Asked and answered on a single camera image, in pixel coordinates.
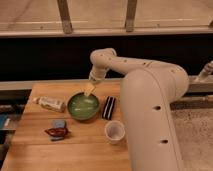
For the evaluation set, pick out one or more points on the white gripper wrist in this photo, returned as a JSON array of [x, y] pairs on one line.
[[95, 76]]

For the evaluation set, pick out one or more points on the green ceramic bowl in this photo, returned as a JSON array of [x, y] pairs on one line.
[[82, 107]]

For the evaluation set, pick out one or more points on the metal window post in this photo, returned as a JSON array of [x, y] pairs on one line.
[[130, 15], [65, 17]]

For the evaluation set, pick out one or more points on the white paper cup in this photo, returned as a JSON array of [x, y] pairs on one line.
[[114, 131]]

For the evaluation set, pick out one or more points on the black white striped sponge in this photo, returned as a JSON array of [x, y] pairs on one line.
[[108, 108]]

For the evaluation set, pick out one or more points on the red chip bag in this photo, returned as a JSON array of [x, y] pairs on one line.
[[57, 132]]

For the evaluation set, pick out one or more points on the right metal window post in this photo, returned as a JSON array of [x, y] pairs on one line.
[[130, 15]]

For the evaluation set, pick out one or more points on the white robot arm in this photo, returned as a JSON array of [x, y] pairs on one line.
[[147, 90]]

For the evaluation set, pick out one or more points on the left metal window post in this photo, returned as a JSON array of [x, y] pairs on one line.
[[65, 17]]

